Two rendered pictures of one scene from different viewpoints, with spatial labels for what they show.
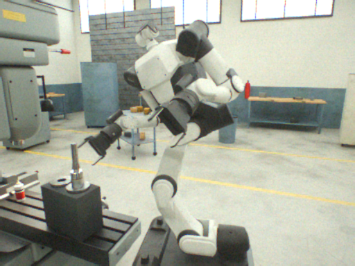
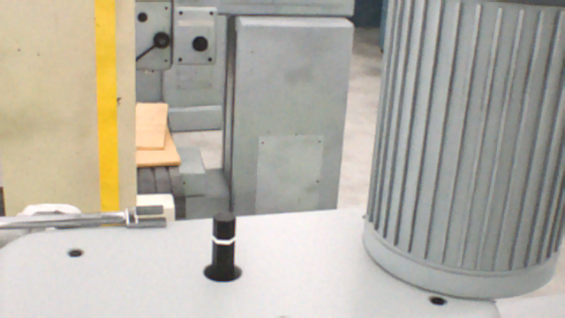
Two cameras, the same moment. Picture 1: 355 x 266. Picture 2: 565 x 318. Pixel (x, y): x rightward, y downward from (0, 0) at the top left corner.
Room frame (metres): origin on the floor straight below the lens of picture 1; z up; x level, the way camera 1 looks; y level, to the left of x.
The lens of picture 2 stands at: (1.42, 1.25, 2.27)
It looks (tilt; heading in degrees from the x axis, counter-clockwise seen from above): 22 degrees down; 232
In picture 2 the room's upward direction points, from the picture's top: 3 degrees clockwise
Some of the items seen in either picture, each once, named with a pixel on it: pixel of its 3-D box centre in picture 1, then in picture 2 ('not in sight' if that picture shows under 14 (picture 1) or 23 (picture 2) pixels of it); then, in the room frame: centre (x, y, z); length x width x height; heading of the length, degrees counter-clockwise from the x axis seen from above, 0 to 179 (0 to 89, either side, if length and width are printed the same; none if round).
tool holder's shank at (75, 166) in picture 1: (75, 156); not in sight; (0.87, 0.38, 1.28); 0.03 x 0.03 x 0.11
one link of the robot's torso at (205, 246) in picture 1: (198, 235); not in sight; (1.21, -0.15, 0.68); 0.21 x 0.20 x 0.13; 80
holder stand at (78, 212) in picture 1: (72, 204); not in sight; (0.89, 0.42, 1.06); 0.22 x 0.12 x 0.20; 61
